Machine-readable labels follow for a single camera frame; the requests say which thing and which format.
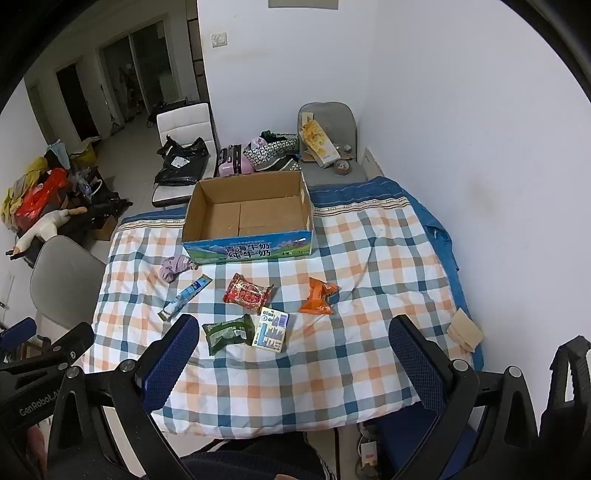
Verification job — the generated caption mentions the patterned tote bag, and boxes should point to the patterned tote bag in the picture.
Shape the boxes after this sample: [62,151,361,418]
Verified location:
[243,131,303,172]

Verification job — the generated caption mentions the white leather chair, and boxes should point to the white leather chair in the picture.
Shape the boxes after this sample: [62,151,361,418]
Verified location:
[151,102,218,208]

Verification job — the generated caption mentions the yellow cloth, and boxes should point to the yellow cloth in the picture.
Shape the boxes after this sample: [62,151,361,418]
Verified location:
[2,157,49,227]

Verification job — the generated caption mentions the purple cloth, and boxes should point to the purple cloth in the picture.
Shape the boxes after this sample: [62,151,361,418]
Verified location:
[159,255,198,283]

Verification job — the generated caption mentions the white plush goose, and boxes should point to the white plush goose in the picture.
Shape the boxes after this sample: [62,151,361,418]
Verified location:
[11,208,88,257]

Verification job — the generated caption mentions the black plastic bag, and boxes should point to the black plastic bag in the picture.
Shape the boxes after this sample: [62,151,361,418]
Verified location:
[154,136,209,187]

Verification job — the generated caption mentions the light grey shell chair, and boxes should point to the light grey shell chair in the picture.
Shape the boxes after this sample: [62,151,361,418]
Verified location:
[28,235,107,352]

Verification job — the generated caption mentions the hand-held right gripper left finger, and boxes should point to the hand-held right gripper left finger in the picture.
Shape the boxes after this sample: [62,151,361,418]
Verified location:
[47,314,201,480]

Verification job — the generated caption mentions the yellow snack box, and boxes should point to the yellow snack box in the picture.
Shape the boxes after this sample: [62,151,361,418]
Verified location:
[299,118,340,168]

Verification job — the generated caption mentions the orange snack packet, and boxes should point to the orange snack packet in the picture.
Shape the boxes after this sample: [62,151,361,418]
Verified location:
[298,276,340,315]

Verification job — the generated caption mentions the green snack packet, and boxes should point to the green snack packet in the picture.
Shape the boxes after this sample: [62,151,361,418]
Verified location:
[202,314,256,356]

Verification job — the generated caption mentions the dark blue seat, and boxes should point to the dark blue seat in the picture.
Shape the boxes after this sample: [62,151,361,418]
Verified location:
[369,406,476,480]

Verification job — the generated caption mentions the small brown cardboard box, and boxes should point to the small brown cardboard box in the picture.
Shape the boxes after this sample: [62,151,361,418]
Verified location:
[92,215,118,241]

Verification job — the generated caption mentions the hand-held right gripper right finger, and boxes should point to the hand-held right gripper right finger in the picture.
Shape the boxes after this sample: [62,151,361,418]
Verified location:
[389,315,540,480]

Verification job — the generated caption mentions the blue bed sheet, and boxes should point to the blue bed sheet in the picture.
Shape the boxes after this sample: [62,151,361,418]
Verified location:
[117,176,462,273]

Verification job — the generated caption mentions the blue tube packet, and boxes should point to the blue tube packet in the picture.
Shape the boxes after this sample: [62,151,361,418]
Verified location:
[158,274,213,322]

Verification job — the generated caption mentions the white and blue carton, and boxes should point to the white and blue carton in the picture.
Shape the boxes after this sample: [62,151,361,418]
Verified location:
[253,306,290,353]

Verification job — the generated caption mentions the glass sliding door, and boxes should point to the glass sliding door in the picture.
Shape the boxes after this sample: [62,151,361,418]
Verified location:
[99,18,169,125]

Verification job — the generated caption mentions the white board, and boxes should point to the white board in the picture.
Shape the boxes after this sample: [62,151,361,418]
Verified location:
[362,147,384,178]

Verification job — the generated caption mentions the black low table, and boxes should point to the black low table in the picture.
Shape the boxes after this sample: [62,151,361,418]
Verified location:
[18,171,134,268]

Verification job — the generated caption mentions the light blue cloth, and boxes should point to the light blue cloth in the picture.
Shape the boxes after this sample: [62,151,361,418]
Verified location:
[46,140,71,169]

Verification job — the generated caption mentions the red snack packet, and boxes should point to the red snack packet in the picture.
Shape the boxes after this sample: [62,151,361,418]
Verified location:
[222,272,274,311]

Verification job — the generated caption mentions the red plastic bag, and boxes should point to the red plastic bag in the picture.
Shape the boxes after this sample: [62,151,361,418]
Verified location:
[15,168,70,222]

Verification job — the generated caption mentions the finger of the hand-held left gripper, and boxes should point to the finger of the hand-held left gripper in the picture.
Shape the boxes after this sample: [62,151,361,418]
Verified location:
[0,322,95,376]
[0,317,38,354]

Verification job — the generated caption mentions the pink suitcase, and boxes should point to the pink suitcase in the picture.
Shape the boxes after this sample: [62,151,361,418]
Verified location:
[217,144,254,178]

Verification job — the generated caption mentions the wall frame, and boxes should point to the wall frame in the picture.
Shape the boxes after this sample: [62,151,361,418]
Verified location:
[269,0,337,9]

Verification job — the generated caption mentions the grey padded chair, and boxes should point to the grey padded chair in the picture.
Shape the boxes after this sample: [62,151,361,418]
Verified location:
[297,102,368,186]

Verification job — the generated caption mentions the white power strip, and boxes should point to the white power strip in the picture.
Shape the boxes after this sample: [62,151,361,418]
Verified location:
[358,425,382,472]

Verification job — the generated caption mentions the plaid blanket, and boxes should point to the plaid blanket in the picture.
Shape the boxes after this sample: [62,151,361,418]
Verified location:
[83,196,483,438]

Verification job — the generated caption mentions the person's dark trousers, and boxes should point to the person's dark trousers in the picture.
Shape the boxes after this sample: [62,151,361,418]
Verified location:
[180,431,331,480]

